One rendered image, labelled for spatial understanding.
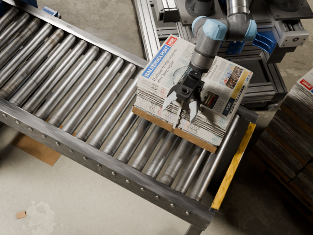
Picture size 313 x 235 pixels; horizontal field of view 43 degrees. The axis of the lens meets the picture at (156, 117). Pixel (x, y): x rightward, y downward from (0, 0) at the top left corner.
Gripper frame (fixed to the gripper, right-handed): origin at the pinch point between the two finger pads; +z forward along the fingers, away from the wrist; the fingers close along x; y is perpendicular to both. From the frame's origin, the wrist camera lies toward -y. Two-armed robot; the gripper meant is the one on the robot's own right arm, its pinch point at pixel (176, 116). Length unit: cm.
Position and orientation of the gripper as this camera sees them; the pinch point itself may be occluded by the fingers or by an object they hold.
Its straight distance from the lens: 141.8
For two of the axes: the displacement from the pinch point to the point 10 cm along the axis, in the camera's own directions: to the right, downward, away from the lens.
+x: -8.8, -4.4, 1.8
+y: 3.4, -3.1, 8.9
